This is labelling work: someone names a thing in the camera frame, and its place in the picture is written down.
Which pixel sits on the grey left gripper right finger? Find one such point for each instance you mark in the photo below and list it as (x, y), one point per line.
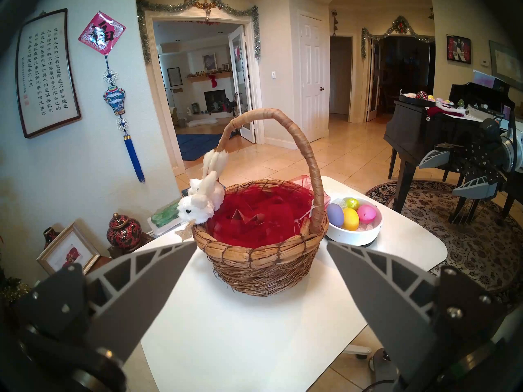
(380, 297)

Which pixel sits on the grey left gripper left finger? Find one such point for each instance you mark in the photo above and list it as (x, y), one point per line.
(135, 297)

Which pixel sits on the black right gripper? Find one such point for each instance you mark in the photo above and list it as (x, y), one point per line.
(480, 158)

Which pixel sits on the pink easter egg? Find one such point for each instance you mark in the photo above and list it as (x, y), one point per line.
(366, 214)

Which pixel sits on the purple easter egg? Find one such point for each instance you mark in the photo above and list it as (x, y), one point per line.
(335, 215)

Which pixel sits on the yellow easter egg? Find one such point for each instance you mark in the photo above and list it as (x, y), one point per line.
(350, 219)

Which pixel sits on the red decorated egg ornament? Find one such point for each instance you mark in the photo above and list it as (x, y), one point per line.
(422, 96)

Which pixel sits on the shiny green easter egg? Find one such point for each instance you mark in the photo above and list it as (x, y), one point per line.
(352, 203)

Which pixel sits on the red mesh basket lining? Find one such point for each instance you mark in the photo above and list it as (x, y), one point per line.
(261, 215)

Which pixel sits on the dark wooden side table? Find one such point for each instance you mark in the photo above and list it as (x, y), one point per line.
(130, 248)

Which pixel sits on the black grand piano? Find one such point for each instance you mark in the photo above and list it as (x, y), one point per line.
(412, 130)

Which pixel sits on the red santa hat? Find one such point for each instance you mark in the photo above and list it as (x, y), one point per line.
(445, 110)

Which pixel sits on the white bowl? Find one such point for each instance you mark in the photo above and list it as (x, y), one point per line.
(355, 236)

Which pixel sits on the red cloisonne jar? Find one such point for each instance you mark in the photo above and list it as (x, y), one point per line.
(124, 232)

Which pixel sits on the patterned oriental rug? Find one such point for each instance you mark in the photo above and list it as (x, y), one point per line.
(470, 248)

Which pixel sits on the white framed picture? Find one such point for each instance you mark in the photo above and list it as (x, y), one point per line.
(67, 250)

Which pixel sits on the green folded cloth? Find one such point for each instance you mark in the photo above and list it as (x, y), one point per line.
(165, 217)

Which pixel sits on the small dark vase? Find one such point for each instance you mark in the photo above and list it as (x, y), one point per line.
(49, 235)

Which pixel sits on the white plush bunny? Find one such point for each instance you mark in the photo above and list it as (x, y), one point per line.
(200, 203)

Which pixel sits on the red black framed picture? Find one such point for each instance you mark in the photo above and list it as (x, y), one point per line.
(459, 49)

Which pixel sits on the green garland with red ornament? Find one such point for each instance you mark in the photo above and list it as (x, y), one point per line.
(400, 25)

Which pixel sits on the blue floor rug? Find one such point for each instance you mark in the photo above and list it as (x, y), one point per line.
(196, 144)

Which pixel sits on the white panel door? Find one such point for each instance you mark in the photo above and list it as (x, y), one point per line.
(312, 76)

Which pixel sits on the blue tassel vase ornament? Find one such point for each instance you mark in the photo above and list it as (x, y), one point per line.
(114, 99)

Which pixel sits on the black fireplace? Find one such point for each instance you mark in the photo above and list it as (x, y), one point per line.
(215, 100)

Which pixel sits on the red christmas stocking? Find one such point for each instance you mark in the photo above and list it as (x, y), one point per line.
(213, 81)

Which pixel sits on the glass french door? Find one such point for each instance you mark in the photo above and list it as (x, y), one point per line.
(241, 81)

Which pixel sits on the framed calligraphy scroll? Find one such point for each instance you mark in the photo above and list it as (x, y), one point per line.
(47, 72)

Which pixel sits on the silver green tinsel garland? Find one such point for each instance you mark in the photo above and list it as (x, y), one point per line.
(256, 32)

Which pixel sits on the gold framed painting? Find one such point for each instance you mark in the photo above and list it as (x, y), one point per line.
(209, 62)

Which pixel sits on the red diamond fu decoration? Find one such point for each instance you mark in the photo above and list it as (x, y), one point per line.
(101, 34)

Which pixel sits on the white pedestal table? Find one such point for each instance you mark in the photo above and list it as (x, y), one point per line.
(245, 334)

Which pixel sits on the large framed wall picture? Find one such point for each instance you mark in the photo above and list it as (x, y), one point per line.
(506, 64)

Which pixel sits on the black framed wall picture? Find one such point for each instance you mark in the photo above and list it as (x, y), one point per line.
(174, 76)

